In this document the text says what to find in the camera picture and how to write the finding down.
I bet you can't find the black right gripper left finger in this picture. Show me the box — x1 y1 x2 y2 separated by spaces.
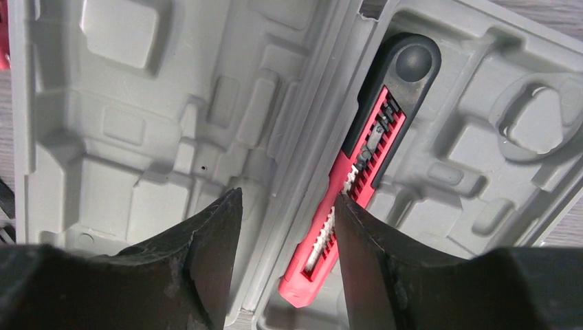
1 188 243 329

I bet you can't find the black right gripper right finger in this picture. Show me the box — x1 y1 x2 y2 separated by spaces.
335 195 582 329

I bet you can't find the grey plastic tool case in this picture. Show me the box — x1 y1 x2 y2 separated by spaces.
8 1 582 329

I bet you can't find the red black utility knife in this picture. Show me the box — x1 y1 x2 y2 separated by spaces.
278 32 441 308

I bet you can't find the red tape measure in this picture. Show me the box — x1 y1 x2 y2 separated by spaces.
1 0 10 71

